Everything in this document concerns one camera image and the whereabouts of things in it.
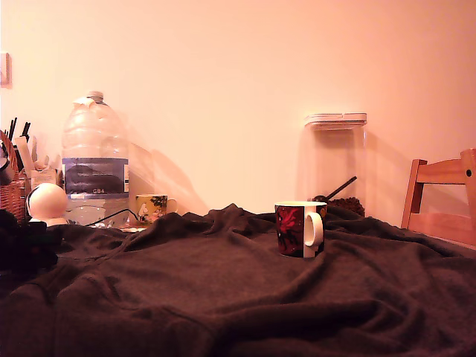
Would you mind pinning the dark brown cloth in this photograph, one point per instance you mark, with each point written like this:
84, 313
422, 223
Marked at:
230, 290

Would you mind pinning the small white round camera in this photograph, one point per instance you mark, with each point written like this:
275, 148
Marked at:
46, 202

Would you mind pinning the small white box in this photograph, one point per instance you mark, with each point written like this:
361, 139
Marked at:
44, 178

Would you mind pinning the wooden chair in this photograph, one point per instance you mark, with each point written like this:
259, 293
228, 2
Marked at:
442, 223

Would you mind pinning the black scoop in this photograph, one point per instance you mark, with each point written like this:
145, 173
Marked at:
340, 189

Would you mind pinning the coffee beans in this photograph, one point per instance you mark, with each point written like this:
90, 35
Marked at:
347, 206

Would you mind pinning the black stick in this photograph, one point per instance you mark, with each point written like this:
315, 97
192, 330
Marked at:
13, 128
25, 129

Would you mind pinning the yellow floral printed mug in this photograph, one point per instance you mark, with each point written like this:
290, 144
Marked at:
150, 208

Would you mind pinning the clear jar with white lid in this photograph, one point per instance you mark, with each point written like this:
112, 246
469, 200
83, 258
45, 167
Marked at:
334, 148

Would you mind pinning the woven wicker basket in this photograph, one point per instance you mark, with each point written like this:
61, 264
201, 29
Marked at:
13, 201

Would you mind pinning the large clear water bottle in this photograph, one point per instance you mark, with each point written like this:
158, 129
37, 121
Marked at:
94, 148

